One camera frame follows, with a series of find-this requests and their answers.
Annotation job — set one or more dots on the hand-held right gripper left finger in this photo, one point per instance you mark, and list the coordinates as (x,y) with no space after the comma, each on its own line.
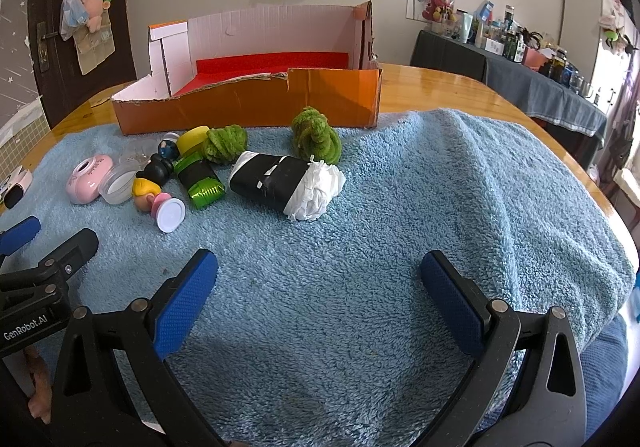
(187,302)

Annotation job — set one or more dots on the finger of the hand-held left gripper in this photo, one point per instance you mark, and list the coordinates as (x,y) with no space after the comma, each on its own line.
(75,247)
(20,232)

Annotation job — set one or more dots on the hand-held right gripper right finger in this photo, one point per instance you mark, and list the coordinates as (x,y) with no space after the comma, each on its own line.
(452,307)

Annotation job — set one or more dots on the white round gadget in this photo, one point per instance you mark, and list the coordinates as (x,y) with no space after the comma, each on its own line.
(85,182)

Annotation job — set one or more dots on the clear jar lid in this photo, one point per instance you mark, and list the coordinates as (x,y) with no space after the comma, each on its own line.
(117,187)

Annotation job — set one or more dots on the yellow-haired doll figure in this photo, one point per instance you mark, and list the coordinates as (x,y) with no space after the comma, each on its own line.
(145,189)

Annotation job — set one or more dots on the black bottle green cap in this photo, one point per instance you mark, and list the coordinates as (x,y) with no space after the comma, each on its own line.
(200,182)

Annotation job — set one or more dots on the green leafy toy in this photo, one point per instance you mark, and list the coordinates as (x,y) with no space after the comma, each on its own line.
(227,142)

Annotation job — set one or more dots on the white cardboard box red floor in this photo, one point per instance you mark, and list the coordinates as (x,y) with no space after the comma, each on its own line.
(330,97)

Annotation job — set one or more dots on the person's left hand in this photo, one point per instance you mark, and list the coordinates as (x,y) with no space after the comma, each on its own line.
(40,389)

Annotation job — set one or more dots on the white and black device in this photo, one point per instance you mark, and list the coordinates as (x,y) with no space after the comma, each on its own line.
(15,184)

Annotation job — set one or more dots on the clear plastic piece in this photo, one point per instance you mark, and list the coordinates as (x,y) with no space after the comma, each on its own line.
(135,154)

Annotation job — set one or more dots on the black mouse figure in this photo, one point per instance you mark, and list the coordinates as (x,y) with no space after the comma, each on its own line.
(156,170)

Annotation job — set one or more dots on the blue fluffy towel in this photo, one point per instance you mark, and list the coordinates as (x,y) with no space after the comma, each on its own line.
(375,207)

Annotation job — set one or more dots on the yellow cap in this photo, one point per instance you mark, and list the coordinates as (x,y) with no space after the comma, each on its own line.
(192,139)

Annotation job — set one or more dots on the person's blue pants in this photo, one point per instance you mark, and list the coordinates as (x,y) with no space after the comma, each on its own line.
(605,367)

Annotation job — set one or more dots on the beige hanging organizer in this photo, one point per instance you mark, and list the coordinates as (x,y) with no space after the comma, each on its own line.
(92,52)

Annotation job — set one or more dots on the green yarn ball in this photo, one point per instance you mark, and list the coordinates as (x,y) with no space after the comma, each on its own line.
(315,134)

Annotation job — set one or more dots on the pale pink plush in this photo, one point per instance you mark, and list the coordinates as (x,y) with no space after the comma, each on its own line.
(92,9)

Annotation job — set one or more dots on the side table with dark cloth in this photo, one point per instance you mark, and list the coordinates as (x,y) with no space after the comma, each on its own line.
(525,82)

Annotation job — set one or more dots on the dark brown door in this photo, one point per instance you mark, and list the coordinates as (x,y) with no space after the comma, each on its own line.
(120,2)

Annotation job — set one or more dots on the group of bottles and jars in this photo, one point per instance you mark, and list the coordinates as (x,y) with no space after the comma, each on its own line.
(510,37)

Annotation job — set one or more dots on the pink rabbit plush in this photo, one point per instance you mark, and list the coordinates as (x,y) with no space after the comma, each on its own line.
(440,2)

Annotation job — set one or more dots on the green hanging plush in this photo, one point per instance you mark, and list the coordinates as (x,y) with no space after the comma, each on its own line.
(612,34)

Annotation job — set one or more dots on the white cabinet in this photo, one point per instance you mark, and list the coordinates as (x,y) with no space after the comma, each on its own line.
(582,17)

